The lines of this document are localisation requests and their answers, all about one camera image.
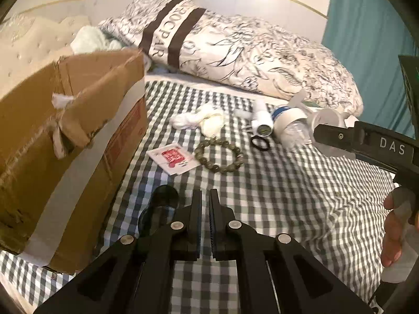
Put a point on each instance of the crumpled white tissue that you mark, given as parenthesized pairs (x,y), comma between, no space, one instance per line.
(208,118)

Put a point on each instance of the red white sachet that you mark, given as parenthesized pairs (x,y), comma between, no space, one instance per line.
(173,159)

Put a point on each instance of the brown cardboard box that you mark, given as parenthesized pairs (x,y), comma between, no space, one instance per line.
(68,134)

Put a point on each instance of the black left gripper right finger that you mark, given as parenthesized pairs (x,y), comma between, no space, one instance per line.
(276,274)

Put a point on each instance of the person right hand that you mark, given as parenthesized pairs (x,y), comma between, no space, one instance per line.
(392,239)

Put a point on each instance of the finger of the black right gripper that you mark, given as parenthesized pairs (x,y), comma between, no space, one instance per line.
(334,137)

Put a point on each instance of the cream tufted headboard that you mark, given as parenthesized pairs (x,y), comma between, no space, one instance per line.
(30,43)

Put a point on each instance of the floral folded duvet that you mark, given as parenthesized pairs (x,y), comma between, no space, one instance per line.
(243,52)

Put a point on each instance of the green white medicine box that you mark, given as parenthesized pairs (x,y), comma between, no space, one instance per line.
(410,71)

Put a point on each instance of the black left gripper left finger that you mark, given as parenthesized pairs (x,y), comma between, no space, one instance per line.
(134,275)

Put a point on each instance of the small white tube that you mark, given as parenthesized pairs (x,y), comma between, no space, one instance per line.
(261,121)

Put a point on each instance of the clear plastic bottle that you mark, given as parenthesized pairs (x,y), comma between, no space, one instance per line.
(290,127)

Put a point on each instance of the mint green towel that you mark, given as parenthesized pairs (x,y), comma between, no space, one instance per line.
(90,39)

